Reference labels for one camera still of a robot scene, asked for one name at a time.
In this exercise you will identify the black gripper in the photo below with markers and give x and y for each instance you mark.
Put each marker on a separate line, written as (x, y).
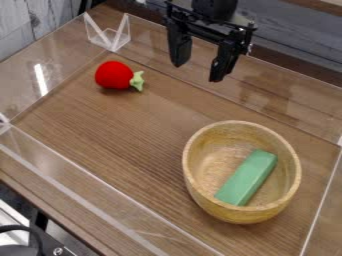
(214, 21)

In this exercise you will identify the red plush strawberry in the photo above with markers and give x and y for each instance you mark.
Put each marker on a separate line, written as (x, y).
(114, 75)

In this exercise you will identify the wooden bowl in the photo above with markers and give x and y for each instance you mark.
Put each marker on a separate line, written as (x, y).
(212, 154)

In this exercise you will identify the green rectangular block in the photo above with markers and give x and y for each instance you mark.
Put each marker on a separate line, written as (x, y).
(247, 178)

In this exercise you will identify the clear acrylic enclosure wall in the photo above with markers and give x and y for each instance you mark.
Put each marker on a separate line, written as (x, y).
(94, 154)

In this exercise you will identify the black metal table frame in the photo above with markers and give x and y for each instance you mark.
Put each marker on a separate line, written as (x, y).
(59, 243)

